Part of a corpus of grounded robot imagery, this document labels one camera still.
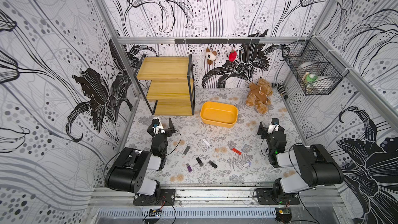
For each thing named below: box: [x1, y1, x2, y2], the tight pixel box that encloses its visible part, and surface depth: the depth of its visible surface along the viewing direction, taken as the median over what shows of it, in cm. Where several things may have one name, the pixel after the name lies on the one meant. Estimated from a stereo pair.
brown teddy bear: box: [245, 78, 273, 115], surface depth 109 cm
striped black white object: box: [271, 82, 289, 99], surface depth 121 cm
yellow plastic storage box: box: [200, 101, 239, 129], surface depth 106 cm
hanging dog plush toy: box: [205, 47, 218, 65], surface depth 95 cm
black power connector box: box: [275, 207, 292, 224], surface depth 72 cm
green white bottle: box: [305, 73, 319, 83], surface depth 80 cm
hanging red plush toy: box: [228, 48, 237, 63], surface depth 96 cm
